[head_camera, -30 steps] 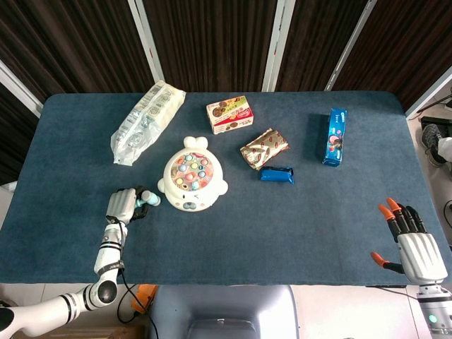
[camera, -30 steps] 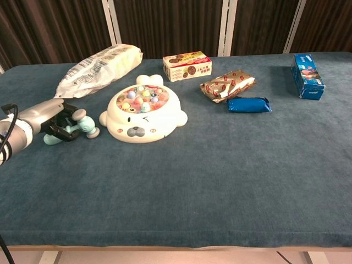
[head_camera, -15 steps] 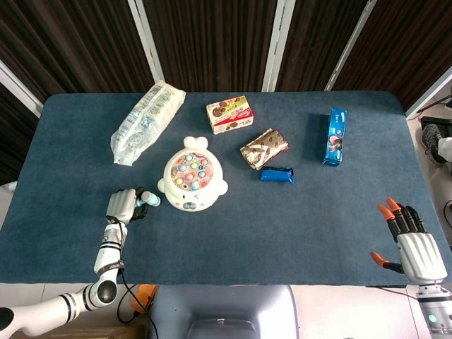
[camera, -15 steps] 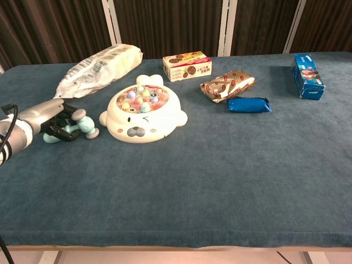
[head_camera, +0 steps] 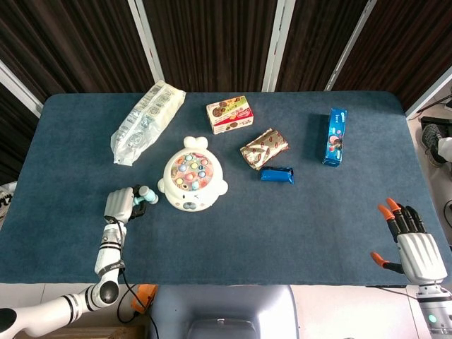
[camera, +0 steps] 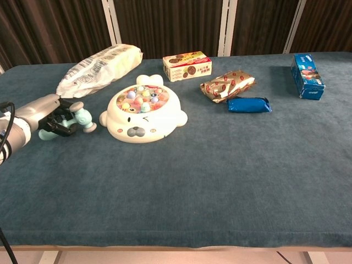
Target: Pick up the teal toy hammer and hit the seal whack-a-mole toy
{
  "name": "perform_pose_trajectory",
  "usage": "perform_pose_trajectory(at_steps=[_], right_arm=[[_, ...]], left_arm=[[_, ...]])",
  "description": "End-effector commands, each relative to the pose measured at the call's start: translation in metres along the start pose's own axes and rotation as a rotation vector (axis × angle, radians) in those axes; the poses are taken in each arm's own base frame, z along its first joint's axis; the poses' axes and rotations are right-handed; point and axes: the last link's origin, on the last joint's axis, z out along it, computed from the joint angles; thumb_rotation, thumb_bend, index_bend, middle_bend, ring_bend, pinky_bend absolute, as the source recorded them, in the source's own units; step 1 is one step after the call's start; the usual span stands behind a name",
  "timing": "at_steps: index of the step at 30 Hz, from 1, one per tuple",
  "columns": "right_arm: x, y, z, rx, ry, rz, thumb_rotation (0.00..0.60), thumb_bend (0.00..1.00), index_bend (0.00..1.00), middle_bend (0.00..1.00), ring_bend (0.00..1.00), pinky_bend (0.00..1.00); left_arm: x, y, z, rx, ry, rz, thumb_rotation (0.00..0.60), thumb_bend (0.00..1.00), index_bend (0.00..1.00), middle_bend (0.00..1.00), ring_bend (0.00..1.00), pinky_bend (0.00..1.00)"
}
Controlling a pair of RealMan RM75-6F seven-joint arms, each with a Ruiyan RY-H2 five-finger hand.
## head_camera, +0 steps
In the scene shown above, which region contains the right orange-tipped robot hand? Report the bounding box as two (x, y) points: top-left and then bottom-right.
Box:
(369, 197), (448, 283)

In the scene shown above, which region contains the left black-fingered robot hand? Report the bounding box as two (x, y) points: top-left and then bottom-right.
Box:
(103, 184), (148, 224)

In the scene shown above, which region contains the light blue toy hammer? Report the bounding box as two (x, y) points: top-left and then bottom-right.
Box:
(132, 186), (159, 208)

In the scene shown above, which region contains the white fish toy game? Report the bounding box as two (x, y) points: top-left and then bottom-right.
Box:
(157, 136), (229, 213)

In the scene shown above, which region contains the clear white plastic snack bag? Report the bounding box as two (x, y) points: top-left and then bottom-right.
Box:
(110, 80), (187, 166)

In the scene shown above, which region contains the orange device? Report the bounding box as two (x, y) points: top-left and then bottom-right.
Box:
(130, 284), (159, 314)

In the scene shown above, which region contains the grey sneaker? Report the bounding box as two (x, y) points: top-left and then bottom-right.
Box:
(422, 124), (448, 167)

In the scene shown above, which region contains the brown cardboard box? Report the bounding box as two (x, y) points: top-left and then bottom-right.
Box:
(17, 324), (145, 339)

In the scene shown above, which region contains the blue table cloth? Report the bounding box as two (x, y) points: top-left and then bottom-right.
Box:
(0, 91), (452, 287)

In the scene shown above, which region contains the cream red cookie box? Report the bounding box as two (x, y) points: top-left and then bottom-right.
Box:
(206, 95), (255, 136)

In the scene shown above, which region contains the grey robot torso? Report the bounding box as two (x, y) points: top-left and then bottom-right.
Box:
(150, 284), (301, 339)

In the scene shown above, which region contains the blue Oreo box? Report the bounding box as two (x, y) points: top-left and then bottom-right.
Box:
(321, 107), (348, 167)

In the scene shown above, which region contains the gold foil snack packet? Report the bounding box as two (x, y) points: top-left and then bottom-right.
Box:
(239, 127), (291, 172)

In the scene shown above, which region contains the small blue foil packet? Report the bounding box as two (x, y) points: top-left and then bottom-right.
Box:
(260, 166), (295, 185)

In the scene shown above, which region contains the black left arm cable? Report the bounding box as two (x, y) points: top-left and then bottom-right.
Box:
(105, 215), (129, 285)

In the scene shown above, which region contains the black floor cable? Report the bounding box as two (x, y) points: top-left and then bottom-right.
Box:
(117, 284), (142, 324)

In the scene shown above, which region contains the white partition post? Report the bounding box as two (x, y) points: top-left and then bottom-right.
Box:
(126, 0), (165, 93)
(261, 0), (296, 93)
(405, 65), (452, 119)
(324, 0), (377, 92)
(0, 59), (44, 119)

